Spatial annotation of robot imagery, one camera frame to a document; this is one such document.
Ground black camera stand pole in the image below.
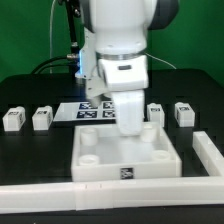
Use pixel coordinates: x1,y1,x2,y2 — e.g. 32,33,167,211
57,0,81,61

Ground white square tabletop part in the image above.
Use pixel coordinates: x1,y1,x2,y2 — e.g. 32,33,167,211
71,122,182,182

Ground white cable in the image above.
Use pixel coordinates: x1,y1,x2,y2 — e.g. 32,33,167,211
48,0,58,74

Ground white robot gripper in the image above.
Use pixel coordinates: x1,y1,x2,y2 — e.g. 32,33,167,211
86,55,149,135

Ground white L-shaped obstacle fence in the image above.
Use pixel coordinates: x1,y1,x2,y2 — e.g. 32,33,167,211
0,131,224,214

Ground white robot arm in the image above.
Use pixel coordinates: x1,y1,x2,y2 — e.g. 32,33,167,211
79,0,179,136

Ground paper sheet with markers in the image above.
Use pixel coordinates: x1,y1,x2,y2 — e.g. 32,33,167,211
54,101,115,122

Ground black cables on table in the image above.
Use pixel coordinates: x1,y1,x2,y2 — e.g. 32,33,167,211
30,55,81,75

